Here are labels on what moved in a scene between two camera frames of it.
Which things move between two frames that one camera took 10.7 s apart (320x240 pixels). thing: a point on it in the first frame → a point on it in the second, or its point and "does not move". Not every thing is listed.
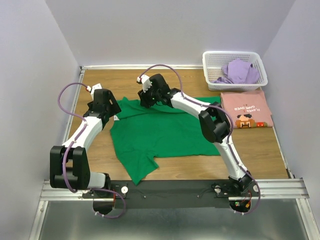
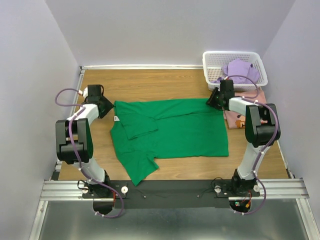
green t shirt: [142, 133] does not move
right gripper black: [143, 100] → [210, 100]
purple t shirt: [239, 71] does not move
